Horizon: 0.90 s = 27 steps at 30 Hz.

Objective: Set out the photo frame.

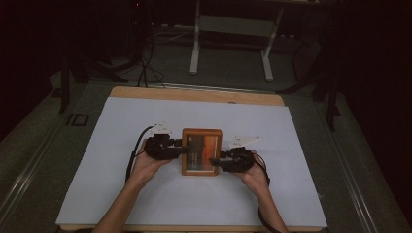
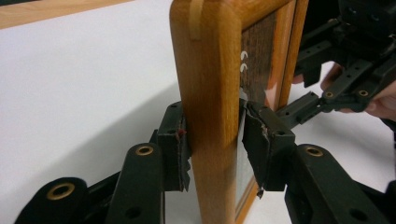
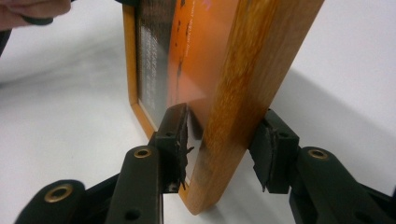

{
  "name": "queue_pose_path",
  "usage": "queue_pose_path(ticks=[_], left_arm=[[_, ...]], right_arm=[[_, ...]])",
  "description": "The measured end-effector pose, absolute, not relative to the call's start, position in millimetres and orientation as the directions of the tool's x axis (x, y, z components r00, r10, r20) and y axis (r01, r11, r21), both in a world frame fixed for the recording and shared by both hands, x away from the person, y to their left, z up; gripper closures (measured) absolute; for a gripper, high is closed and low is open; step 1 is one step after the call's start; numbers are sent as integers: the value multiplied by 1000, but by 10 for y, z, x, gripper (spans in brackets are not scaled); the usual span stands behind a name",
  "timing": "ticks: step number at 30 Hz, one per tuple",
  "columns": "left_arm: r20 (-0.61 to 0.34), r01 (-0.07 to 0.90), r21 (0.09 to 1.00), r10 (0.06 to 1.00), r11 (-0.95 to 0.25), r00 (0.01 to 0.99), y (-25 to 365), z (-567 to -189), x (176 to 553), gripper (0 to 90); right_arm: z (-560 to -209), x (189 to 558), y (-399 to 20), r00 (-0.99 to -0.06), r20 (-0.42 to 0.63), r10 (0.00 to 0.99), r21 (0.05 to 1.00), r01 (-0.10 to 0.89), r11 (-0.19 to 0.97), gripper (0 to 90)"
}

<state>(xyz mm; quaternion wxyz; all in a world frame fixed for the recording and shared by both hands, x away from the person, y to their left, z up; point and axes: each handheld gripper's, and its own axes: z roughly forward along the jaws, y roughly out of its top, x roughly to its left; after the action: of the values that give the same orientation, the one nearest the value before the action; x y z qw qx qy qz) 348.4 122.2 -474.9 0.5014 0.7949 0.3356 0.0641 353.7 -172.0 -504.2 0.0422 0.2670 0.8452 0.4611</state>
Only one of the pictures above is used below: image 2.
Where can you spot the wooden photo frame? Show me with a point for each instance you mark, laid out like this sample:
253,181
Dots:
214,93

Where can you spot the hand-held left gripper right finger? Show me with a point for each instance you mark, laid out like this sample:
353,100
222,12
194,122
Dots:
271,149

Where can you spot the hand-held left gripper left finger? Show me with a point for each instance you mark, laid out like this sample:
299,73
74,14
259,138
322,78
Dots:
172,146

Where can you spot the white paper sheet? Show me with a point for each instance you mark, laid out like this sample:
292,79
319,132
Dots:
77,93

